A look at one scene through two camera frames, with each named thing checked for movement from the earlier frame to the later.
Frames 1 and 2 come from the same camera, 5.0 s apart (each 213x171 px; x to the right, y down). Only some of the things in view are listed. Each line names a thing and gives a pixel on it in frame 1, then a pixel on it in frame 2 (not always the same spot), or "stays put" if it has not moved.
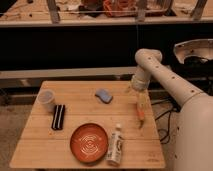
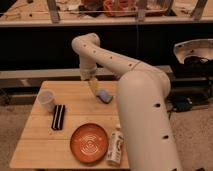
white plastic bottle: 114,151 stays put
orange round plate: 89,143 stays put
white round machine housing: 198,47 stays put
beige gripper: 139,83 → 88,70
